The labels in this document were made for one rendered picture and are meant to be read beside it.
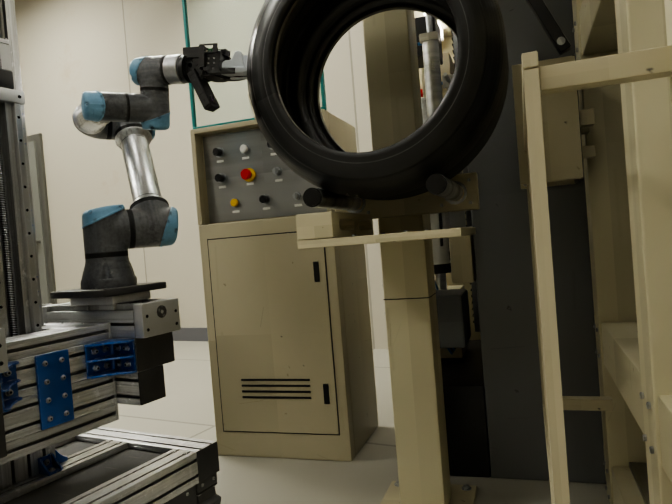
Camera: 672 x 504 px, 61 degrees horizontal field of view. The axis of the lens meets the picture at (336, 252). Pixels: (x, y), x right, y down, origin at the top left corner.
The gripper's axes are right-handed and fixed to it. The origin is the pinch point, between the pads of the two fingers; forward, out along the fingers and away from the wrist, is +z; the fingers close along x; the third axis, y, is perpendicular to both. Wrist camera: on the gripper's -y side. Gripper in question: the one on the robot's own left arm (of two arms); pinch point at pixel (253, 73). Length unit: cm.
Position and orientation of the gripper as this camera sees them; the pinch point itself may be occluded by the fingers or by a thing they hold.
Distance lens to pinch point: 153.3
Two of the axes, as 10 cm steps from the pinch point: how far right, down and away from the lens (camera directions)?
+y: 0.4, -10.0, -0.6
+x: 3.1, -0.4, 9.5
